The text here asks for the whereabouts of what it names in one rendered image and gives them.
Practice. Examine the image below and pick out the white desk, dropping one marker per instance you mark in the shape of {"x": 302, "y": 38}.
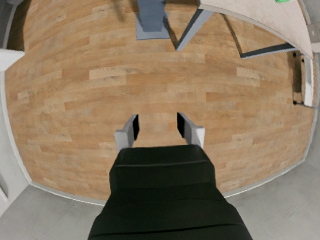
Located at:
{"x": 10, "y": 60}

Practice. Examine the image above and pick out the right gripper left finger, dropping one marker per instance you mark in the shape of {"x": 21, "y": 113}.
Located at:
{"x": 124, "y": 136}

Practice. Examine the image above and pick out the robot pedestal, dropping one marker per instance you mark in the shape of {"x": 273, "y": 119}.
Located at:
{"x": 151, "y": 20}

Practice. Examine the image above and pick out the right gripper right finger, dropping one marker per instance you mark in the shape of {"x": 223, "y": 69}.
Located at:
{"x": 195, "y": 136}

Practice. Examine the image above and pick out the green block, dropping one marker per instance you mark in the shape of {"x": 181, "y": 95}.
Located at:
{"x": 282, "y": 1}

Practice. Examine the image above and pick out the beige table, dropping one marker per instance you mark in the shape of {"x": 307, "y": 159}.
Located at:
{"x": 260, "y": 16}

